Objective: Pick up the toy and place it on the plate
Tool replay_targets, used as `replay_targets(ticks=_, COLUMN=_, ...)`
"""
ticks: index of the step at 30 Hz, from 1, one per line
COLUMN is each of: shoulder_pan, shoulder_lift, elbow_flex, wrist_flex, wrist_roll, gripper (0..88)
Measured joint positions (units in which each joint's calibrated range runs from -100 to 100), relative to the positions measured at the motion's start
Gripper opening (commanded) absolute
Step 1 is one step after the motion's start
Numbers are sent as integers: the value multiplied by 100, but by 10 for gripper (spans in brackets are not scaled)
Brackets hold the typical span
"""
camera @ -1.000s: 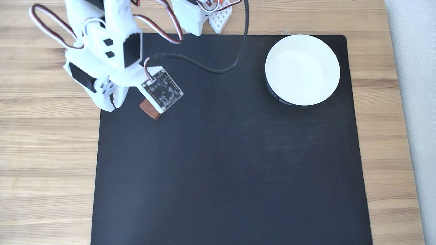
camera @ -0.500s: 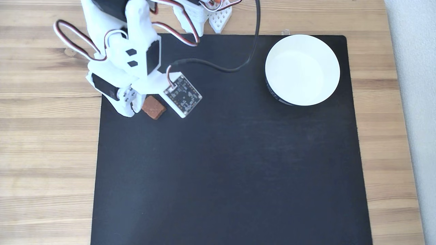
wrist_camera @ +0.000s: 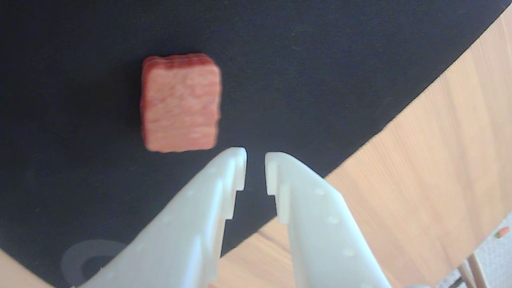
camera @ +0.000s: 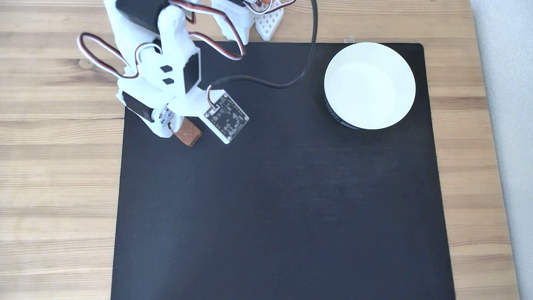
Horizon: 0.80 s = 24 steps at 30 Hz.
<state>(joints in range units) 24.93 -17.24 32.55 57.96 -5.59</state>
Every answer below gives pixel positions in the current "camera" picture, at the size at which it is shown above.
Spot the small brown toy block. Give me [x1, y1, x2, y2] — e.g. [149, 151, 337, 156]
[170, 117, 204, 147]

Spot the white perforated printed block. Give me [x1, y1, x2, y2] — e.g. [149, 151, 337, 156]
[255, 1, 285, 42]

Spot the red white black servo cable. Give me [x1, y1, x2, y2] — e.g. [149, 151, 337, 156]
[77, 32, 163, 80]
[169, 0, 247, 61]

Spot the white bowl with black band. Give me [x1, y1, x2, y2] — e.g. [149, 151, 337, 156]
[324, 42, 417, 130]

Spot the bare camera circuit board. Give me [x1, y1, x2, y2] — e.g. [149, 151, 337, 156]
[203, 92, 250, 145]

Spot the black camera cable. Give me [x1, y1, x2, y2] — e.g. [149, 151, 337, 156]
[210, 0, 319, 90]

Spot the black fabric mat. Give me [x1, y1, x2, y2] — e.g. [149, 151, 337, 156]
[110, 41, 456, 300]

